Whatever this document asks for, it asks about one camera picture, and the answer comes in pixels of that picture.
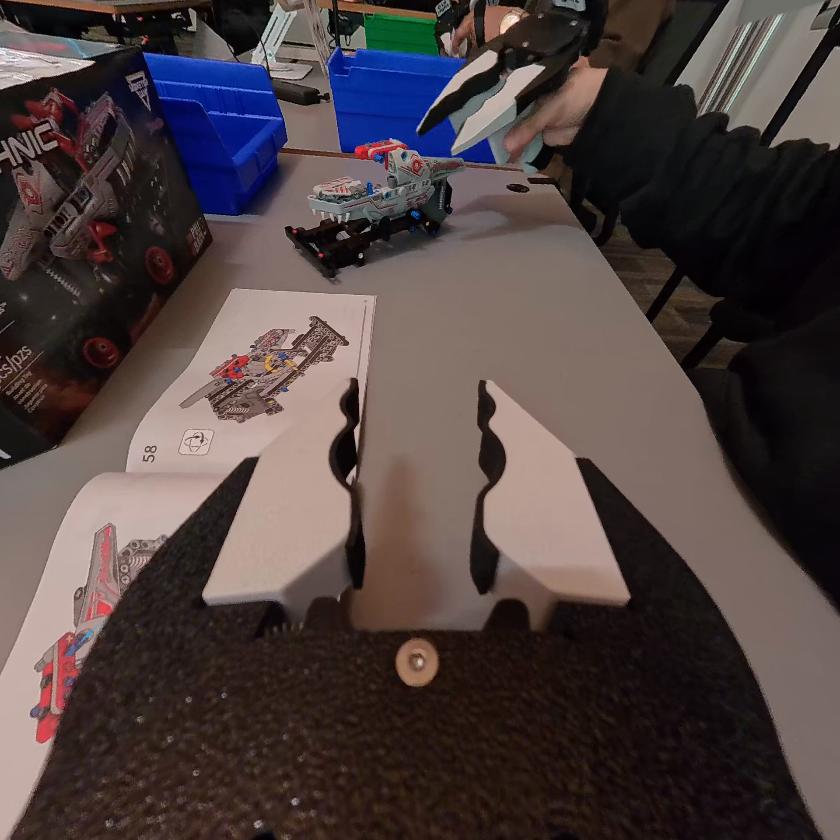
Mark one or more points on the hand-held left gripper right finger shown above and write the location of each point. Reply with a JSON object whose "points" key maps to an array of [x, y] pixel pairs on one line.
{"points": [[551, 525]]}

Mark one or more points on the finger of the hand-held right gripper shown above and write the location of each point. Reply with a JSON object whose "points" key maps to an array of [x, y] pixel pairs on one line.
{"points": [[499, 108], [463, 85]]}

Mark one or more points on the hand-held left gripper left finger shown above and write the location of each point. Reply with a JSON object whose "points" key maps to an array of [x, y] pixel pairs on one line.
{"points": [[282, 525]]}

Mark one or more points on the red toy beam assembly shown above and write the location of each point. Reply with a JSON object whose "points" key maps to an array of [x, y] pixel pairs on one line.
{"points": [[377, 149]]}

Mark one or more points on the grey red toy truck model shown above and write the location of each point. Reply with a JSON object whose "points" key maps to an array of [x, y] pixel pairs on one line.
{"points": [[387, 197]]}

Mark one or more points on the person's right forearm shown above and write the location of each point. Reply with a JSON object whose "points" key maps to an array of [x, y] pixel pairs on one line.
{"points": [[709, 197]]}

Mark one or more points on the person's right hand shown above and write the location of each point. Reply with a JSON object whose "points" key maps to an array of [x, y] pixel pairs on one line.
{"points": [[564, 105]]}

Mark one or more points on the small blue storage bin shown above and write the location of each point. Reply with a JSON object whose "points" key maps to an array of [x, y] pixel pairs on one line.
{"points": [[387, 98]]}

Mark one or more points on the green bin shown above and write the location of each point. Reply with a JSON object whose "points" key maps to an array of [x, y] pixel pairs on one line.
{"points": [[400, 33]]}

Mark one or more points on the black rectangular device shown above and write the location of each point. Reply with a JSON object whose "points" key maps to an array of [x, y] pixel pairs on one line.
{"points": [[298, 92]]}

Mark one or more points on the white instruction booklet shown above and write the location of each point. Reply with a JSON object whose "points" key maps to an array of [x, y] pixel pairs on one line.
{"points": [[282, 341]]}

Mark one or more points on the white laptop stand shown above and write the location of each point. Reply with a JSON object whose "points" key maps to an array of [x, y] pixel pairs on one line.
{"points": [[279, 39]]}

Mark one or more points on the person's black hoodie torso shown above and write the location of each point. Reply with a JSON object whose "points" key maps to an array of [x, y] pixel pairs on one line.
{"points": [[781, 446]]}

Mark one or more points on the large blue storage bin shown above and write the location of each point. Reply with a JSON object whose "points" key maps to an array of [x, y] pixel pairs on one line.
{"points": [[216, 131]]}

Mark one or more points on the black toy set box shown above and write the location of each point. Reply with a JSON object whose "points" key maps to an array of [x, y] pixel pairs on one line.
{"points": [[85, 249]]}

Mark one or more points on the white printed sheet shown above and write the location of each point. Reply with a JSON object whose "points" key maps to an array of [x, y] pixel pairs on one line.
{"points": [[33, 59]]}

